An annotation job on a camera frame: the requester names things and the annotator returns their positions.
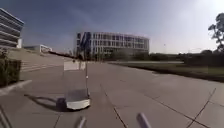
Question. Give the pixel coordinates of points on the glass-fronted building with blue panel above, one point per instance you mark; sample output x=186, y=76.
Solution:
x=113, y=43

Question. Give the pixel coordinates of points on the grey paved plaza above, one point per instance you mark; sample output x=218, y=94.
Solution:
x=140, y=86

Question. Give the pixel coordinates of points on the small white robot with flag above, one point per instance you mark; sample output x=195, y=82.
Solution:
x=77, y=98

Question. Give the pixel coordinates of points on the robot's own part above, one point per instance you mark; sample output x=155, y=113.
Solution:
x=80, y=122
x=143, y=121

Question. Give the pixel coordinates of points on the low white building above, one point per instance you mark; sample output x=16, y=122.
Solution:
x=40, y=48

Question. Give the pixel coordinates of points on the grass lawn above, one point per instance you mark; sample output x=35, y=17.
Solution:
x=186, y=70

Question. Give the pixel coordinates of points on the row of trees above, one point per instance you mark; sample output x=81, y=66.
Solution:
x=186, y=57

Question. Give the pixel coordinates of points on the wide concrete steps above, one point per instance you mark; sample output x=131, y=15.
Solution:
x=36, y=61

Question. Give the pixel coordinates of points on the pale concrete kerb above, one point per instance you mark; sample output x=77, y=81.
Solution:
x=15, y=86

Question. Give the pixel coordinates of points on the dark green hedge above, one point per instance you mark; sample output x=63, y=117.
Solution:
x=9, y=71

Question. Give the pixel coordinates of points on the building with striped floors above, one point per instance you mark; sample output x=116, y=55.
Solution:
x=9, y=31

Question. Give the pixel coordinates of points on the tall tree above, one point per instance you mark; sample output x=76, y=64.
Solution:
x=218, y=31

